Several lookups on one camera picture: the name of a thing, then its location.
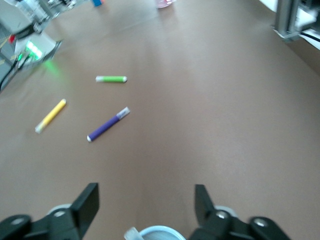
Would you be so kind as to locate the aluminium frame post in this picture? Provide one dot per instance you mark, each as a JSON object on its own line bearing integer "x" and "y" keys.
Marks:
{"x": 287, "y": 17}

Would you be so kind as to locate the blue highlighter marker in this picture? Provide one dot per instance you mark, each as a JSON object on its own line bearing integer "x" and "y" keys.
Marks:
{"x": 132, "y": 234}

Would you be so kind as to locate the green highlighter marker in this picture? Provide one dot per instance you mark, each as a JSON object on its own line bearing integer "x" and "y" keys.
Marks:
{"x": 112, "y": 79}

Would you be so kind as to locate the yellow highlighter marker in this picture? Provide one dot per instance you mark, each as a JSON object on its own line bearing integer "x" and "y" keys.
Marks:
{"x": 51, "y": 115}

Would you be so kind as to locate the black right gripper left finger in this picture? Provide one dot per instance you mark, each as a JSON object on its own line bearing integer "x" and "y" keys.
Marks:
{"x": 85, "y": 207}

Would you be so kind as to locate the white cup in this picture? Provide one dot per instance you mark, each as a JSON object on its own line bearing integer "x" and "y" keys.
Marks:
{"x": 162, "y": 233}

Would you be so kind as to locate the purple highlighter marker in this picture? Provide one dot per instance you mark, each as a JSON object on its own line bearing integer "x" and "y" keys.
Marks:
{"x": 106, "y": 125}

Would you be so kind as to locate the multicoloured puzzle cube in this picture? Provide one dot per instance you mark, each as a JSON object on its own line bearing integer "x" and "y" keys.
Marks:
{"x": 97, "y": 2}

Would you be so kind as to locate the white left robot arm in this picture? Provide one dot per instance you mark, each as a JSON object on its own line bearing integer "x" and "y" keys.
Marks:
{"x": 37, "y": 45}

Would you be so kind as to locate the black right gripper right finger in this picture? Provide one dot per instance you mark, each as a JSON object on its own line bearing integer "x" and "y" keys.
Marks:
{"x": 206, "y": 212}

